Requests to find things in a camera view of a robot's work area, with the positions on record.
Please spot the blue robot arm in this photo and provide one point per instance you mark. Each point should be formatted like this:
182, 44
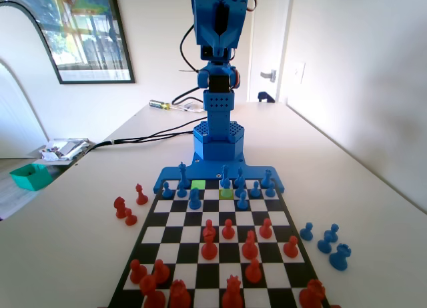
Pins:
218, 111

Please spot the blue king chess piece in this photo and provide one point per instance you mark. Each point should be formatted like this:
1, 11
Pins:
225, 174

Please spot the blue bishop chess piece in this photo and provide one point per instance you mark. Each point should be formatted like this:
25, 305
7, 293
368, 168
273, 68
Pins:
239, 178

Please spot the tall blue queen chess piece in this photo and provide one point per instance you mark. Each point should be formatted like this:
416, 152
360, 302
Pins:
182, 176

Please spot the blue rook chess piece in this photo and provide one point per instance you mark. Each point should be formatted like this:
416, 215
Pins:
340, 258
266, 179

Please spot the red bishop chess piece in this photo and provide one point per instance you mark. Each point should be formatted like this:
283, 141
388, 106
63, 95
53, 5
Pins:
141, 196

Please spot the red pawn chess piece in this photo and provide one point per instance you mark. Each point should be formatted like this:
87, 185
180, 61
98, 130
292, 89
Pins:
161, 273
266, 229
130, 218
253, 273
136, 273
227, 231
291, 249

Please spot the captured blue chess pieces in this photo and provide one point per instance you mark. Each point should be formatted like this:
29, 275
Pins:
327, 243

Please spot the red queen chess piece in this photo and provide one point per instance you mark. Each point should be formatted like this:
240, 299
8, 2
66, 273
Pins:
232, 294

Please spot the black zip tie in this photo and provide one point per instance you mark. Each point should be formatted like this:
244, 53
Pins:
188, 70

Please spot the white door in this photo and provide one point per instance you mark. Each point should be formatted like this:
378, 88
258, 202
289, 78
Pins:
267, 38

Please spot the blue table clamp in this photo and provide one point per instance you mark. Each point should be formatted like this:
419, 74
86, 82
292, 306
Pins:
265, 97

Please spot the black framed picture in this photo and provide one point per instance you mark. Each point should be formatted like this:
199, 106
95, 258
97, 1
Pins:
90, 38

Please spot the white arched panel dark rim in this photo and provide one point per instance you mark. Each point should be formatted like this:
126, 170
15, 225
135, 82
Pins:
20, 38

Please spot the pile of papers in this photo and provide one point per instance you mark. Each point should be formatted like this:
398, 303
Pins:
63, 149

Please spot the black and white chessboard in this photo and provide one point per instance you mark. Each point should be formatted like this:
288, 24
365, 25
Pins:
187, 234

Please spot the small white arched panel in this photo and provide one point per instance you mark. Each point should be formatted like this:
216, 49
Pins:
16, 121

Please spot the green plastic bin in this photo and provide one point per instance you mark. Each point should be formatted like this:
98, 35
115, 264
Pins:
30, 179

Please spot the white light switch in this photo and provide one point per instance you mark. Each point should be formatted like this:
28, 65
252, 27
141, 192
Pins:
299, 73

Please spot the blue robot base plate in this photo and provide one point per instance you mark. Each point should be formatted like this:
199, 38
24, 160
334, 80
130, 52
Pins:
166, 174

